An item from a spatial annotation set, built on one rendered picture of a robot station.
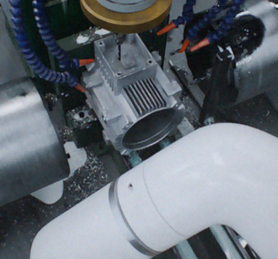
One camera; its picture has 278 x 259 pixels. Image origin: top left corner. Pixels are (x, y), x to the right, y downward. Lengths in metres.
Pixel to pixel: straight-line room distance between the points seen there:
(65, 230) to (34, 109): 0.50
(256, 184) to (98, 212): 0.16
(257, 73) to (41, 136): 0.52
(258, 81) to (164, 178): 0.74
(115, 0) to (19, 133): 0.32
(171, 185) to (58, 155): 0.57
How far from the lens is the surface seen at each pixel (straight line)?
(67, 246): 0.51
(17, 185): 1.02
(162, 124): 1.19
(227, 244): 1.13
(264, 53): 1.15
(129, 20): 0.88
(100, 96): 1.10
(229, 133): 0.45
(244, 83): 1.14
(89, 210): 0.50
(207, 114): 1.11
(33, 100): 0.99
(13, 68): 1.52
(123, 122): 1.04
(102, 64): 1.10
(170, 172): 0.45
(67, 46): 1.10
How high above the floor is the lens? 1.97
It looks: 58 degrees down
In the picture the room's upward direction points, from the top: 3 degrees clockwise
